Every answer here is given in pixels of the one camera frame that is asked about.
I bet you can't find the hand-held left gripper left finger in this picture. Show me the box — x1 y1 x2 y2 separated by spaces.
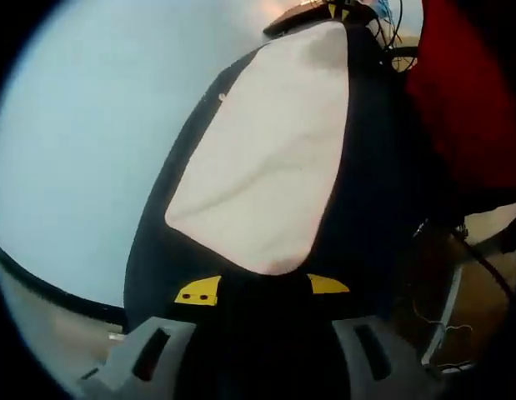
76 272 258 400

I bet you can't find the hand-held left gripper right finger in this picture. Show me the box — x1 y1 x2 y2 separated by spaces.
257 272 446 400

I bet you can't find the cream white cloth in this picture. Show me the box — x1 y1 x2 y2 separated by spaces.
163 19 351 277

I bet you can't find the white table leg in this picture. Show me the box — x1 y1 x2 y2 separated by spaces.
421 266 463 368

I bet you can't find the black baseboard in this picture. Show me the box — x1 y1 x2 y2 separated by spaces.
0 236 128 327

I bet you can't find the person's red clothing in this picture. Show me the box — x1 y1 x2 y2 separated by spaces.
405 0 516 209

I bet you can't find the bundle of dark cables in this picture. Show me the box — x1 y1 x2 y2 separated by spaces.
357 0 421 75

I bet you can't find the black floor cable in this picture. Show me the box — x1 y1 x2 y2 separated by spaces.
448 227 513 302

